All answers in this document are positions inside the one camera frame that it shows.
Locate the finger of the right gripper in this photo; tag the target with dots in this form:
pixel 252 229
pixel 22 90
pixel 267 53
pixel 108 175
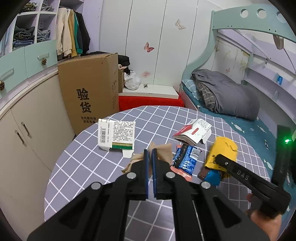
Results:
pixel 269 198

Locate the red white medicine box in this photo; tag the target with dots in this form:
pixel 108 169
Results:
pixel 194 132

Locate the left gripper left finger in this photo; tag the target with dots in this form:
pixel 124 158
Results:
pixel 100 211

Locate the white plastic bag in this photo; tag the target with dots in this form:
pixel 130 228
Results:
pixel 132 81

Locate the grey checked tablecloth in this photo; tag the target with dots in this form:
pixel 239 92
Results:
pixel 83 162

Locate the purple cubby shelf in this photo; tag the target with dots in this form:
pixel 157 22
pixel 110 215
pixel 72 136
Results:
pixel 40 14

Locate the right hand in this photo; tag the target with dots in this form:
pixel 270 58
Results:
pixel 270 226

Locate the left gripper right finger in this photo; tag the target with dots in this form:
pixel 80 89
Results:
pixel 200 211

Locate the yellow cardboard box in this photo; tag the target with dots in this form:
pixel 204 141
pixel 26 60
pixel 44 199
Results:
pixel 225 147

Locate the grey folded blanket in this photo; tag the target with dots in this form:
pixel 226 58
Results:
pixel 224 96

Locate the blue snack wrapper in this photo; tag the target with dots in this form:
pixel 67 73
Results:
pixel 184 161

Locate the hanging jackets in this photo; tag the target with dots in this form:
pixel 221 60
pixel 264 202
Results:
pixel 72 37

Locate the beige low cabinet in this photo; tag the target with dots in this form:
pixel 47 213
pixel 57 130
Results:
pixel 35 129

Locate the teal bunk bed frame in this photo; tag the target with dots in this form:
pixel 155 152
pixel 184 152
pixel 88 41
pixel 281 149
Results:
pixel 266 18

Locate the tall brown cardboard box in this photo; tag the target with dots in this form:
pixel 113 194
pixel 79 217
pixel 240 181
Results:
pixel 89 87

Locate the white green medicine box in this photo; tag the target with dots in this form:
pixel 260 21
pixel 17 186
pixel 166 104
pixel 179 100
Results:
pixel 115 134

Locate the teal drawer unit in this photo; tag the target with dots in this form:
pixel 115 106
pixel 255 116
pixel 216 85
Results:
pixel 25 62

